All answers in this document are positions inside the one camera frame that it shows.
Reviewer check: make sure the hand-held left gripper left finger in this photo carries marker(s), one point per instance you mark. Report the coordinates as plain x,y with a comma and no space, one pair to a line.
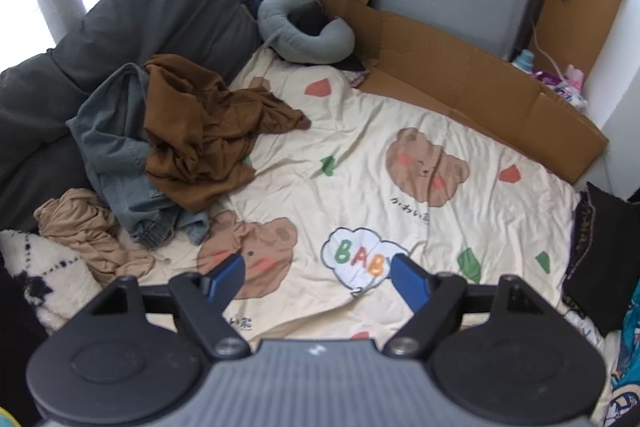
227,274

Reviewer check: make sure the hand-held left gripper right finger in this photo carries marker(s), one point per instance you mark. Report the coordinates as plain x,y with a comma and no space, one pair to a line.
410,282

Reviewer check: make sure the bear-patterned garment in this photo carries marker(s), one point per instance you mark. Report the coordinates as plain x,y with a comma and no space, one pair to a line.
580,232

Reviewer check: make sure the black shorts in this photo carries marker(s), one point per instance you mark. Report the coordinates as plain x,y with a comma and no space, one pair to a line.
610,257

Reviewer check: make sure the brown garment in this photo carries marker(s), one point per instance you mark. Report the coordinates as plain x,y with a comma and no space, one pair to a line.
190,132

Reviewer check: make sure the beige garment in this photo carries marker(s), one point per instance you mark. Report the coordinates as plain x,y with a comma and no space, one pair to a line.
75,227

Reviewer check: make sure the cream bear-print bed sheet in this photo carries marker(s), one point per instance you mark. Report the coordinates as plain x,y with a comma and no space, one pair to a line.
350,132

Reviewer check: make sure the white fuzzy blanket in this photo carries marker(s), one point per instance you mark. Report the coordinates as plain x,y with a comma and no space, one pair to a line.
55,272

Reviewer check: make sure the blue denim jeans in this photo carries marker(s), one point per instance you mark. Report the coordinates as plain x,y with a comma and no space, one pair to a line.
110,147

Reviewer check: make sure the small patterned cloth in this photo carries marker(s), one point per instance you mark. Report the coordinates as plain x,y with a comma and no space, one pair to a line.
357,78

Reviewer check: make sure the flattened cardboard sheet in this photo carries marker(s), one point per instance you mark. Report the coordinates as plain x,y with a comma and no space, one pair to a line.
450,72

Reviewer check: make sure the teal printed garment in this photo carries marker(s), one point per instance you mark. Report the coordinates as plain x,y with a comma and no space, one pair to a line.
627,347

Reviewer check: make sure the grey neck pillow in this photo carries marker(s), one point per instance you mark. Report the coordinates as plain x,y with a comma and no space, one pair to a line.
300,44

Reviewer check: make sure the dark grey pillow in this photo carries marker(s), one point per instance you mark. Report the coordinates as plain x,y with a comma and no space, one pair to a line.
150,7
35,122

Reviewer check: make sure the purple packet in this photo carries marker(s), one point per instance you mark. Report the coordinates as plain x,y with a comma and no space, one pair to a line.
550,79

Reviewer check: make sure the blue-capped detergent bottle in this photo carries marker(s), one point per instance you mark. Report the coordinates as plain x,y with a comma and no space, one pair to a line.
524,61

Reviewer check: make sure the pink bottle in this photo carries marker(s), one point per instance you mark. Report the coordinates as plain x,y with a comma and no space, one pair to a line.
575,78

